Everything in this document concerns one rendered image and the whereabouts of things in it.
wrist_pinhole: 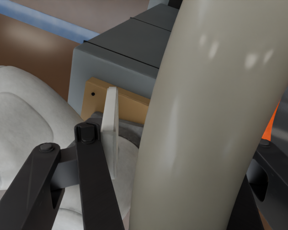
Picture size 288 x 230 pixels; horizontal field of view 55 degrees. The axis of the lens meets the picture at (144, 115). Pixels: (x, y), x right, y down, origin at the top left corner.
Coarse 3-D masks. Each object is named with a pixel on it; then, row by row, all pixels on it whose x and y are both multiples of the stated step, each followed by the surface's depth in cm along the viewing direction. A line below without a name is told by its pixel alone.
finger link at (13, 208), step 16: (48, 144) 13; (32, 160) 12; (48, 160) 12; (16, 176) 11; (32, 176) 11; (48, 176) 11; (16, 192) 10; (32, 192) 10; (48, 192) 11; (0, 208) 9; (16, 208) 9; (32, 208) 9; (48, 208) 11; (0, 224) 9; (16, 224) 9; (32, 224) 9; (48, 224) 11
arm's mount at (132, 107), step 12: (96, 84) 66; (108, 84) 68; (84, 96) 69; (96, 96) 67; (120, 96) 65; (132, 96) 66; (84, 108) 70; (96, 108) 69; (120, 108) 67; (132, 108) 66; (144, 108) 65; (84, 120) 72; (132, 120) 67; (144, 120) 66
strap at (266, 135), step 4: (276, 108) 137; (272, 116) 140; (272, 120) 141; (268, 124) 143; (268, 128) 144; (264, 132) 146; (268, 132) 145; (264, 136) 147; (268, 136) 146; (268, 140) 147
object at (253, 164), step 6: (252, 162) 13; (252, 168) 13; (258, 168) 13; (246, 174) 13; (252, 174) 13; (258, 174) 13; (264, 174) 13; (252, 180) 14; (258, 180) 13; (264, 180) 13
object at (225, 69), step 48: (192, 0) 6; (240, 0) 5; (192, 48) 6; (240, 48) 5; (192, 96) 6; (240, 96) 6; (144, 144) 7; (192, 144) 6; (240, 144) 6; (144, 192) 7; (192, 192) 7
